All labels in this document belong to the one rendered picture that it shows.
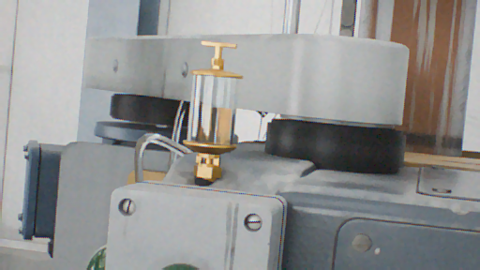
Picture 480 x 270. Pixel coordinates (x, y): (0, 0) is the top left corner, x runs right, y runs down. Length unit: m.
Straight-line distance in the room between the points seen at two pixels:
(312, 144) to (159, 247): 0.17
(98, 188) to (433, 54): 0.35
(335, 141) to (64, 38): 5.53
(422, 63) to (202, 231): 0.56
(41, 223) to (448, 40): 0.43
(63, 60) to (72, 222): 5.17
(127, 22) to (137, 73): 4.64
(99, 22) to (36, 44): 0.75
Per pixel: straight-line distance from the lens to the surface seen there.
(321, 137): 0.57
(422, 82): 0.95
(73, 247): 0.92
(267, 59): 0.62
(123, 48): 0.86
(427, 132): 0.95
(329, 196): 0.47
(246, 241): 0.42
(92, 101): 5.51
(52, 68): 6.09
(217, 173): 0.50
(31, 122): 6.15
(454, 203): 0.47
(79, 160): 0.90
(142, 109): 0.93
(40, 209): 0.93
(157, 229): 0.43
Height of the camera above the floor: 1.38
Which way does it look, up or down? 3 degrees down
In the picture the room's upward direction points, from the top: 5 degrees clockwise
